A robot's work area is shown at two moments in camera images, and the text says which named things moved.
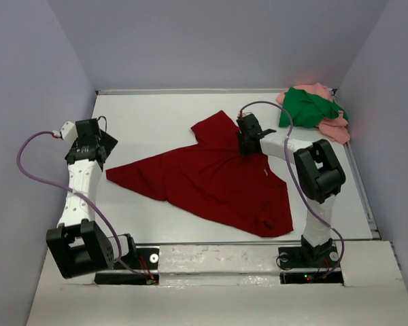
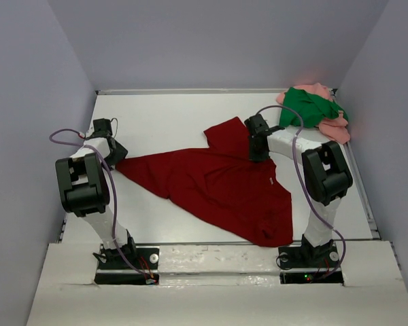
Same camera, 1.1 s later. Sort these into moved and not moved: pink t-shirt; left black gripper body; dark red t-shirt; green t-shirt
Moved: left black gripper body; dark red t-shirt
Not moved: green t-shirt; pink t-shirt
